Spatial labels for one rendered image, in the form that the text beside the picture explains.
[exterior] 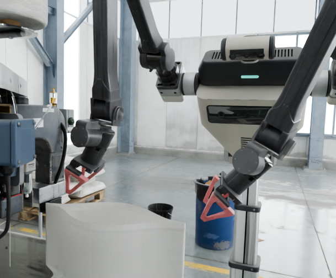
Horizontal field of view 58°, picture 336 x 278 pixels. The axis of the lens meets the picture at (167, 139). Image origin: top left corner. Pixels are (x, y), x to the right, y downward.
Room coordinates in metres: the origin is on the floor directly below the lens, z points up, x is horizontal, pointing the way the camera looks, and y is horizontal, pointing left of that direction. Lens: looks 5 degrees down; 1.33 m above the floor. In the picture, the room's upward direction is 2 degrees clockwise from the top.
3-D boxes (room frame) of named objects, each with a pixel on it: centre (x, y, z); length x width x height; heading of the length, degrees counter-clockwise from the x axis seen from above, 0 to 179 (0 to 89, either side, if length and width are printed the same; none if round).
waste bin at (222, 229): (3.04, -0.52, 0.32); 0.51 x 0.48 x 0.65; 160
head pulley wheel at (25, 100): (0.98, 0.50, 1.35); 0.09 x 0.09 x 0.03
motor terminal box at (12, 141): (0.60, 0.32, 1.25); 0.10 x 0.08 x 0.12; 5
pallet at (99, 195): (4.05, 1.51, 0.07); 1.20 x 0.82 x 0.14; 162
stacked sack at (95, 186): (4.28, 1.21, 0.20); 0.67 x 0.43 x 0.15; 160
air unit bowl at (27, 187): (0.87, 0.41, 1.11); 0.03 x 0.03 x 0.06
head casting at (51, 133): (1.04, 0.56, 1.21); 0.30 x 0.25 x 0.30; 70
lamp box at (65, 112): (1.13, 0.40, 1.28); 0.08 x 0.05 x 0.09; 70
